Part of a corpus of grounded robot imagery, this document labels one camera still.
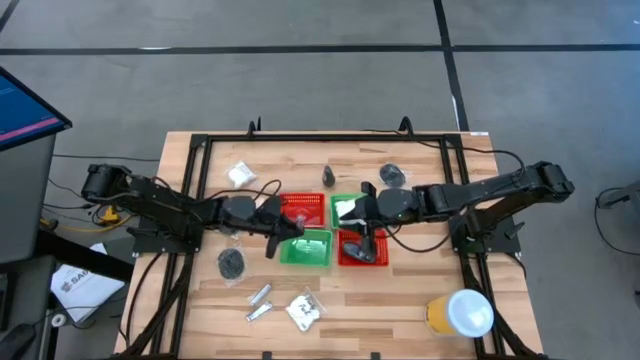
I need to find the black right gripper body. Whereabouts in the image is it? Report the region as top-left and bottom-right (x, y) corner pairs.
(356, 194), (387, 229)

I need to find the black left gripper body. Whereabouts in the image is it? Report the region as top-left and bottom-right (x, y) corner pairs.
(257, 194), (285, 259)

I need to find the black round mesh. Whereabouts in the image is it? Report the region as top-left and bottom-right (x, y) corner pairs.
(378, 163), (407, 189)
(216, 243), (255, 289)

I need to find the white cotton pads bag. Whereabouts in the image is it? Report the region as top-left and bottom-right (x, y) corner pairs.
(228, 160), (259, 188)

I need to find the silver nail clipper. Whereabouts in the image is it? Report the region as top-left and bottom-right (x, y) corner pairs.
(244, 300), (275, 323)
(248, 282), (274, 308)

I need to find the clear vanity pack bag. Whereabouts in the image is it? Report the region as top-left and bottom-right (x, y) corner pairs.
(284, 292), (326, 334)

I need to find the black oblong travel razor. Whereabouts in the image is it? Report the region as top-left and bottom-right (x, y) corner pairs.
(342, 242), (365, 265)

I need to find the red plastic slotted basket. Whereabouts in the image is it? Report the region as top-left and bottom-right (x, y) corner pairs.
(276, 192), (327, 229)
(337, 229), (391, 268)

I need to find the green plastic slotted basket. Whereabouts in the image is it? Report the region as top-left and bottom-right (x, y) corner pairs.
(279, 227), (335, 270)
(329, 192), (382, 231)

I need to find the yellow cup with white lid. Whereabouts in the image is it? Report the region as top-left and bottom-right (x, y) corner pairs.
(424, 288), (496, 339)

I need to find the white printed paper sheet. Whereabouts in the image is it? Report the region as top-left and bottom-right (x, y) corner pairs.
(49, 242), (126, 324)

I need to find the grey metal stand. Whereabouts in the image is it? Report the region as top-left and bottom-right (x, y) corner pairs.
(598, 179), (640, 210)

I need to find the monitor with blue screen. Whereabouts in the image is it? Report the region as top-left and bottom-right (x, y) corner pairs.
(0, 66), (74, 153)

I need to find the black cable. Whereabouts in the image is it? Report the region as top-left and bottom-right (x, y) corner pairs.
(372, 219), (454, 255)
(360, 127), (527, 176)
(593, 185), (640, 257)
(203, 178), (284, 202)

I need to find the black metal table frame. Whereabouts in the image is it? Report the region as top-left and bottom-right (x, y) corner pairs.
(117, 115), (549, 360)

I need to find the yellow cable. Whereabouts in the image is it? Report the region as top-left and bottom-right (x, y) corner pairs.
(39, 203), (135, 234)

